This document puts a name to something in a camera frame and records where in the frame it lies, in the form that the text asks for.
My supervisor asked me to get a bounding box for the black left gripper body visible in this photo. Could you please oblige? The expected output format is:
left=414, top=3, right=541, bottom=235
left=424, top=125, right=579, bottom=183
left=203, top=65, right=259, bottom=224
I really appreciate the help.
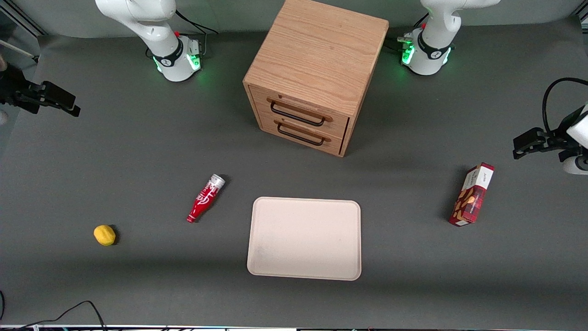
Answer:
left=544, top=123, right=576, bottom=162

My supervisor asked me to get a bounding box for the oak wooden drawer cabinet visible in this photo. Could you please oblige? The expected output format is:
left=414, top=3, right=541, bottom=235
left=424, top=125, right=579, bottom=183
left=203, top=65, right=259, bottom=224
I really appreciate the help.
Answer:
left=243, top=0, right=390, bottom=158

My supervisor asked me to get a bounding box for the black wire handle worn strip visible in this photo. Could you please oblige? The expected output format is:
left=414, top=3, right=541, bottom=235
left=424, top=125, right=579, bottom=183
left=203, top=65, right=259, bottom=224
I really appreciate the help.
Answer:
left=267, top=97, right=333, bottom=127

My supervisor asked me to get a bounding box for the wooden drawer with clean handle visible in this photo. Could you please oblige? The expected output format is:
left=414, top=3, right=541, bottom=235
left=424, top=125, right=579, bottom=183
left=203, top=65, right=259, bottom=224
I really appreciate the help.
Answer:
left=259, top=112, right=346, bottom=156

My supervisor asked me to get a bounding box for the wooden drawer with worn handle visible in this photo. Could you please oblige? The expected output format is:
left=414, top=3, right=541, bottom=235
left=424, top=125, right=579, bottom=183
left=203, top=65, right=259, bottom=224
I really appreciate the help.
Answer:
left=249, top=85, right=351, bottom=137

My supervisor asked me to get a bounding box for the yellow lemon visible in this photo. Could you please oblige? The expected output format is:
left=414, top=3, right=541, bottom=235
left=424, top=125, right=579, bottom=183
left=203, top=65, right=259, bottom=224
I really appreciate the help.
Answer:
left=93, top=224, right=116, bottom=246

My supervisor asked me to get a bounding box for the red tartan cookie box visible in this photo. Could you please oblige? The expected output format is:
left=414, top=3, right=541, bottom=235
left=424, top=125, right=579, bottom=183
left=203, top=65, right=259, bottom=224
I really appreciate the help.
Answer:
left=448, top=162, right=495, bottom=227

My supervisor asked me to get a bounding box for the dark grey table mat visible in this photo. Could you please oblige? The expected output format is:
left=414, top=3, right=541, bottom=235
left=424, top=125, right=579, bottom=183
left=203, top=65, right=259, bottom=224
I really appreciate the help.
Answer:
left=0, top=16, right=588, bottom=328

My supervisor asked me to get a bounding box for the red soda bottle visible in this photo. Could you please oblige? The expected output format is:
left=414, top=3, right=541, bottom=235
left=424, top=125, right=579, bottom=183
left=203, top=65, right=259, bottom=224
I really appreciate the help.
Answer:
left=186, top=174, right=226, bottom=224

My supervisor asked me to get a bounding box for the black wire handle clean strip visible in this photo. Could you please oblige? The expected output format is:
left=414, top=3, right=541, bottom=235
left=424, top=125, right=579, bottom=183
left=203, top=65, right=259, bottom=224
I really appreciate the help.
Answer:
left=275, top=119, right=332, bottom=147

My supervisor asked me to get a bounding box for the black right arm base cable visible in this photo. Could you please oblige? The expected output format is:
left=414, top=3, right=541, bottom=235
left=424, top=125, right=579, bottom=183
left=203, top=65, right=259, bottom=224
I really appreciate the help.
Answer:
left=175, top=9, right=219, bottom=35

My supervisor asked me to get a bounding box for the thin white rod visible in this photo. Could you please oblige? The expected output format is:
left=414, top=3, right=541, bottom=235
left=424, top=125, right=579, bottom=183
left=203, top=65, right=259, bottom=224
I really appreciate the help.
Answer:
left=0, top=39, right=40, bottom=63

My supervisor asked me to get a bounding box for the beige plastic tray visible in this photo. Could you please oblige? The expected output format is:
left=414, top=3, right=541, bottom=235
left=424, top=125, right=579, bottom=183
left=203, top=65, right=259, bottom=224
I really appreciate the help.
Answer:
left=247, top=197, right=362, bottom=281

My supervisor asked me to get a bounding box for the long black cable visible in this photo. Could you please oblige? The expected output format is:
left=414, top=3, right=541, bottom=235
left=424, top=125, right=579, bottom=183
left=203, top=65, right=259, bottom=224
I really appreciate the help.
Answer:
left=0, top=300, right=109, bottom=331

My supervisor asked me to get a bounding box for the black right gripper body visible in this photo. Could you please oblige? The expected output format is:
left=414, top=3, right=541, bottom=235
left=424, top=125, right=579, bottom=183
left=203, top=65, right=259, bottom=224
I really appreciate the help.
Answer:
left=0, top=66, right=47, bottom=114

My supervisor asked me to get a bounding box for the black looped wrist cable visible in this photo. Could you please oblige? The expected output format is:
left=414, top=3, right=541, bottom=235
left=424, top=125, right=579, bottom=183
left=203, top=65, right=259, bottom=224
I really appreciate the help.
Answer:
left=542, top=77, right=588, bottom=135

